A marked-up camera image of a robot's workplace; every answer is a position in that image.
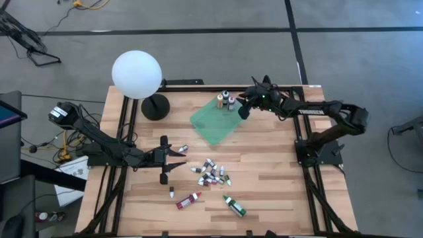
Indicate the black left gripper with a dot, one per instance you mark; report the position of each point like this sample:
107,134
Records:
158,158

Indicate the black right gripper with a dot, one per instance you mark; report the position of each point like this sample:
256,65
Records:
264,97

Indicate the large pink Chefmaster coloring bottle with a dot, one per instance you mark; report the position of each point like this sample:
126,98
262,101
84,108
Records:
231,103

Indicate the small dark food coloring bottle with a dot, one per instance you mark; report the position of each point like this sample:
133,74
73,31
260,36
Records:
182,148
201,179
210,162
221,170

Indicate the large black Chefmaster coloring bottle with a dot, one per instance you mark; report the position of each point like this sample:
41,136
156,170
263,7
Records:
225,95

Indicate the large yellow Chefmaster coloring bottle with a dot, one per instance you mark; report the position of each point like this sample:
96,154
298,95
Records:
219,100

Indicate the small grape purple coloring bottle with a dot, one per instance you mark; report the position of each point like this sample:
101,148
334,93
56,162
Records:
196,170

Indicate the small black food coloring bottle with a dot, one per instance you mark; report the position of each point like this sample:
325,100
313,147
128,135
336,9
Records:
208,175
171,191
218,180

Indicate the small teal food coloring bottle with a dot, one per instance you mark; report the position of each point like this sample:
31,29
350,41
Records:
205,166

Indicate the large red Chefmaster coloring bottle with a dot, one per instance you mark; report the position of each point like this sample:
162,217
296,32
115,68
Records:
186,201

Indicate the small olive green coloring bottle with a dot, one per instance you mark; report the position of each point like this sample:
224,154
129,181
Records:
227,180

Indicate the large green Chefmaster coloring bottle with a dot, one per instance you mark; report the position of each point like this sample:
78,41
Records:
235,207

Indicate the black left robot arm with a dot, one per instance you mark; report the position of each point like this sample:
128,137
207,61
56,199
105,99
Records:
99,139

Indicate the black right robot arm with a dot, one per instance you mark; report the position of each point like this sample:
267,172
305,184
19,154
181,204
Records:
330,110

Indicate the small pink-label food coloring bottle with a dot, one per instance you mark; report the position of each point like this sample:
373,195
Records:
212,181

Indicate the translucent green plastic bin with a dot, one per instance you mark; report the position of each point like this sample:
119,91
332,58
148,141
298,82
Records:
215,127

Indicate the white globe table lamp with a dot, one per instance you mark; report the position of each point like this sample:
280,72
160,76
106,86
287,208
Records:
137,74

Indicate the white cardboard box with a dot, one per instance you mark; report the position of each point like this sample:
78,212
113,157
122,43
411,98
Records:
74,168

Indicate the black round plug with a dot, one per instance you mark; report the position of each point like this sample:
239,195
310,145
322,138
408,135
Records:
33,148

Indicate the red and white bottle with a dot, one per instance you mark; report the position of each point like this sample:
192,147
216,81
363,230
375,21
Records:
41,216

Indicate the grey desk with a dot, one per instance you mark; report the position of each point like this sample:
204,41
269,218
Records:
10,148

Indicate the dark monitor with blue screen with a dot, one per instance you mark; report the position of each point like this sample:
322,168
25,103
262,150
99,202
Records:
8,115

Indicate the grey stand leg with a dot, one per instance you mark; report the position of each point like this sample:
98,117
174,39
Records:
411,125

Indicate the black tripod stand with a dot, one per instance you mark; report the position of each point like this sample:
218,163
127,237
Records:
20,34

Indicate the black aluminium table frame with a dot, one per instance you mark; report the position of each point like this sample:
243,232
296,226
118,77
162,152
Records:
198,89

